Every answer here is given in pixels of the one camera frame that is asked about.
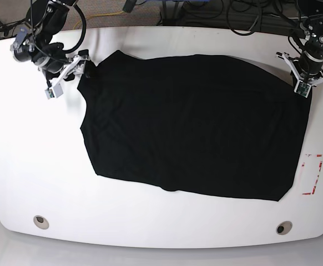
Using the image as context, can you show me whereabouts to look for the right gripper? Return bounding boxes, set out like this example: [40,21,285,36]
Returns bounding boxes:
[38,49,97,83]

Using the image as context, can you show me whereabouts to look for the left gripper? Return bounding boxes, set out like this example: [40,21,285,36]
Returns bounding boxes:
[276,52,323,86]

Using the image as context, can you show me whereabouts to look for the black T-shirt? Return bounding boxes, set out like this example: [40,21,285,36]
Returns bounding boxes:
[78,50,312,202]

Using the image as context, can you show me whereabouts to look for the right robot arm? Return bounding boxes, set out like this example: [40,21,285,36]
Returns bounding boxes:
[10,1,87,86]

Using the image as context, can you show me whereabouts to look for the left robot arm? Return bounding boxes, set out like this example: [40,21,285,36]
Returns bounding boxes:
[272,1,323,95]

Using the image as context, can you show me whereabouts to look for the red tape rectangle marking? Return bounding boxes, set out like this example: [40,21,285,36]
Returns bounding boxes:
[300,154,323,196]

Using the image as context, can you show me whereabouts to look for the left table grommet hole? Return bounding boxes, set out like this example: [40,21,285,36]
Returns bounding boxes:
[33,216,49,230]

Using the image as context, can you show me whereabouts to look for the table grommet hole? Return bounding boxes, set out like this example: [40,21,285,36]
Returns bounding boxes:
[276,221,292,236]
[33,216,49,230]

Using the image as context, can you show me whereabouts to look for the right table grommet hole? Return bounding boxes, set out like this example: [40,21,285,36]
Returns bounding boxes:
[276,221,292,236]

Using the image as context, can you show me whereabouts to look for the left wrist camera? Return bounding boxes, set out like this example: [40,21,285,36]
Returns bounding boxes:
[294,80,312,98]

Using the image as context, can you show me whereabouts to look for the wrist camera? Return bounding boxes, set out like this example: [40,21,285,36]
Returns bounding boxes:
[45,84,63,99]
[294,80,312,98]

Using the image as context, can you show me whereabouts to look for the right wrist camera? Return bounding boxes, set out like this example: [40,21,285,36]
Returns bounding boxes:
[45,84,63,99]

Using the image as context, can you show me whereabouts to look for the yellow cable on floor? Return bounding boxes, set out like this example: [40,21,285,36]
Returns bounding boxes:
[74,5,129,30]

